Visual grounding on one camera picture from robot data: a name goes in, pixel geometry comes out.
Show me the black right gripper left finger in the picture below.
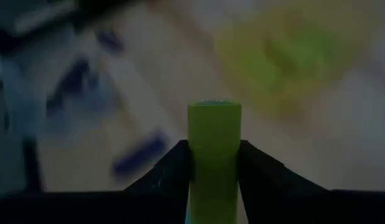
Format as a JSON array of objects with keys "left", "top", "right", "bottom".
[{"left": 123, "top": 139, "right": 192, "bottom": 224}]

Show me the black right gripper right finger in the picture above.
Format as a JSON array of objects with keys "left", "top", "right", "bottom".
[{"left": 239, "top": 139, "right": 331, "bottom": 224}]

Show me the purple block with pig face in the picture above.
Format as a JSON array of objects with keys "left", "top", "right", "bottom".
[{"left": 111, "top": 132, "right": 168, "bottom": 180}]

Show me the clear translucent plastic bin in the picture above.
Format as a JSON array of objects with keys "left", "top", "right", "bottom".
[{"left": 0, "top": 18, "right": 128, "bottom": 147}]

